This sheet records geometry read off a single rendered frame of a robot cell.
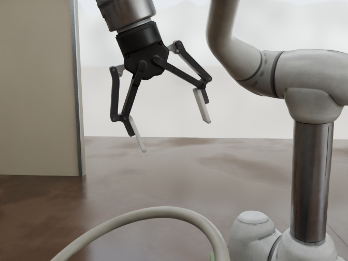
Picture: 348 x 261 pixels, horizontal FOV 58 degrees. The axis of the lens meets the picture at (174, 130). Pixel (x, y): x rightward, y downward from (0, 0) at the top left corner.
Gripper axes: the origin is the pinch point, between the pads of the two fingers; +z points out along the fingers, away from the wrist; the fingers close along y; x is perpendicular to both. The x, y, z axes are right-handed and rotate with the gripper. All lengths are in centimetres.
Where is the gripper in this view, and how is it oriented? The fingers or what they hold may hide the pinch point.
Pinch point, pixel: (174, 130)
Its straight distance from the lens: 61.2
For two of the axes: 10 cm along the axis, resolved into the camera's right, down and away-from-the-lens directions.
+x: 2.5, 2.6, -9.3
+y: -9.1, 4.0, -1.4
